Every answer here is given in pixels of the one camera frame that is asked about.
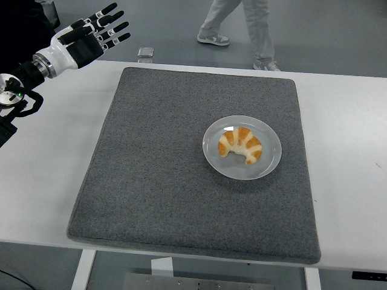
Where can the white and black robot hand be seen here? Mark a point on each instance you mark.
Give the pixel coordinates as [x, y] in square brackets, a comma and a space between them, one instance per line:
[62, 52]

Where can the golden croissant bread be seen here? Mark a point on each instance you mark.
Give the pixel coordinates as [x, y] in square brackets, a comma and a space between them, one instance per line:
[239, 140]

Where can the round grey plate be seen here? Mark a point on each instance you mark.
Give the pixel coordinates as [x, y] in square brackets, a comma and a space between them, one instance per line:
[266, 163]

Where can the grey bin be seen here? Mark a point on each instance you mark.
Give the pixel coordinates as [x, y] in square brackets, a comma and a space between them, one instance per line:
[50, 15]

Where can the dark bulky object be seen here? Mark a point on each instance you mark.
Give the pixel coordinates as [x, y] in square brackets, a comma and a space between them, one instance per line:
[18, 24]

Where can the small clear square floor box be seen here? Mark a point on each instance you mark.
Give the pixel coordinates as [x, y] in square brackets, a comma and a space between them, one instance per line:
[146, 52]

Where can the grey felt mat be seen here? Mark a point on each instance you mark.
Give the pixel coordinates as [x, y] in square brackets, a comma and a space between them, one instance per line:
[181, 196]

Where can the person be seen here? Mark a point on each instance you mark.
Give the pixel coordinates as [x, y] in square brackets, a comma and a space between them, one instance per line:
[261, 30]

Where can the white table leg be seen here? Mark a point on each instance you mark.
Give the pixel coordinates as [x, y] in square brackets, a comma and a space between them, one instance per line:
[313, 281]
[83, 272]

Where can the black table control panel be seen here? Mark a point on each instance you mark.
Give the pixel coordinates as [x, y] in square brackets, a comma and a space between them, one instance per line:
[369, 275]

